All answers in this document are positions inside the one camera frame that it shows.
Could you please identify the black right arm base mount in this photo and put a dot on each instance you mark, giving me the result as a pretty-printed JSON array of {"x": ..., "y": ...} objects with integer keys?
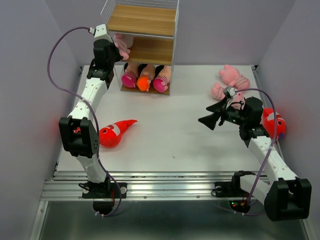
[{"x": 232, "y": 189}]

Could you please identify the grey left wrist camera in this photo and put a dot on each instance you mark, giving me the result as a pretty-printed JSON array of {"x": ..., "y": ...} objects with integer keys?
[{"x": 100, "y": 32}]

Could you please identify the wooden three-tier wire shelf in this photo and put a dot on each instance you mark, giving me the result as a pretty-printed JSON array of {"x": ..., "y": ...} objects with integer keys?
[{"x": 153, "y": 25}]

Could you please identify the aluminium mounting rail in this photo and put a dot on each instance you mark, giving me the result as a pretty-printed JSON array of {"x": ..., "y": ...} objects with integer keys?
[{"x": 141, "y": 186}]

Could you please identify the pink pig plush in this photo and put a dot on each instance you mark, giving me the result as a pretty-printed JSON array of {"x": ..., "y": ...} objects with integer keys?
[
  {"x": 123, "y": 42},
  {"x": 217, "y": 93},
  {"x": 231, "y": 76}
]

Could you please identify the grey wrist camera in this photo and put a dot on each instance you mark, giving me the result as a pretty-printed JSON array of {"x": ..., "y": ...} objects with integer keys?
[
  {"x": 100, "y": 32},
  {"x": 230, "y": 94}
]

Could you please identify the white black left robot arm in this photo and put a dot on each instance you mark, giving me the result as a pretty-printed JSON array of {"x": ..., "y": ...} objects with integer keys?
[{"x": 78, "y": 134}]

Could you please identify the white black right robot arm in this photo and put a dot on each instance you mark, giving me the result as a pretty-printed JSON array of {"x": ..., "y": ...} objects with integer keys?
[{"x": 285, "y": 196}]

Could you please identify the boy doll orange shorts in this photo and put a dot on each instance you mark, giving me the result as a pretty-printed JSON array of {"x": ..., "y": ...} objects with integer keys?
[{"x": 147, "y": 75}]

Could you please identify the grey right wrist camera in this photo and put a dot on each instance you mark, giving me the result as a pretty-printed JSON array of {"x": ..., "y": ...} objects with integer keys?
[{"x": 230, "y": 94}]

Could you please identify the red fish plush right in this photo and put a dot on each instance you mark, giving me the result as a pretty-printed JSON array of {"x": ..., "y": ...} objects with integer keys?
[{"x": 273, "y": 123}]

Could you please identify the red shark plush left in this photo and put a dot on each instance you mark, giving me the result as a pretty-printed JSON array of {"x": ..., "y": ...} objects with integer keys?
[{"x": 77, "y": 130}]

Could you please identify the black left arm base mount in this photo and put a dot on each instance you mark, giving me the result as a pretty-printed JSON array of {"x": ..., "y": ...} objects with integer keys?
[{"x": 106, "y": 196}]

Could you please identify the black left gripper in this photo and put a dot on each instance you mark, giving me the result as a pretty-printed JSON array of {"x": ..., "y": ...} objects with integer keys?
[{"x": 118, "y": 57}]

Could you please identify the red fish plush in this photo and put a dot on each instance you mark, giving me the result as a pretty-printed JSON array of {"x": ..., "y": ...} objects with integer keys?
[
  {"x": 111, "y": 135},
  {"x": 273, "y": 123}
]

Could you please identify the red fish plush left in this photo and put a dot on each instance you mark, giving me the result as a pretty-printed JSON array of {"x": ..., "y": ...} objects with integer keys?
[{"x": 111, "y": 135}]

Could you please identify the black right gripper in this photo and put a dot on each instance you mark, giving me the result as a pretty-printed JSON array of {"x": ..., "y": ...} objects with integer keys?
[{"x": 211, "y": 119}]

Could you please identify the boy doll pink shorts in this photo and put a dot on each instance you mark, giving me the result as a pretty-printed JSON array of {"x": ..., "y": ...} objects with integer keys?
[{"x": 131, "y": 74}]

